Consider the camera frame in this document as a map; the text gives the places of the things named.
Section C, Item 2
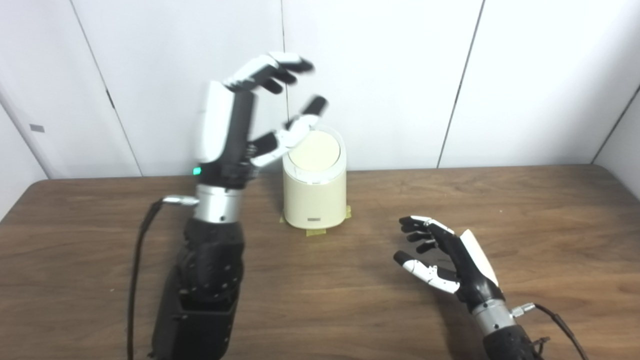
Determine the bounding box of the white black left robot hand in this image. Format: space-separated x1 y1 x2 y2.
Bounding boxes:
194 51 329 190

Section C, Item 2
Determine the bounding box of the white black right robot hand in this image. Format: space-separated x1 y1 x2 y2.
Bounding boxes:
393 215 506 313

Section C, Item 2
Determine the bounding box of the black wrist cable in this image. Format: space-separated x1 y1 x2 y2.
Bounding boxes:
126 195 201 360
511 301 591 360

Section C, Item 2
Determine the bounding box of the round cream bin lid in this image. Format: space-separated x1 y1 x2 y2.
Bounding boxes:
288 129 342 171

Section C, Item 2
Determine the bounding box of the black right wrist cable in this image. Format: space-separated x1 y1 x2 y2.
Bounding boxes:
511 301 591 360

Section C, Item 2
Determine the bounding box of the cream-colored bin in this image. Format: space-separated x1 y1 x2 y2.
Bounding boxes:
282 125 348 231

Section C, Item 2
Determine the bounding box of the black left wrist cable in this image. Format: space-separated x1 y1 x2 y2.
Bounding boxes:
126 195 201 360

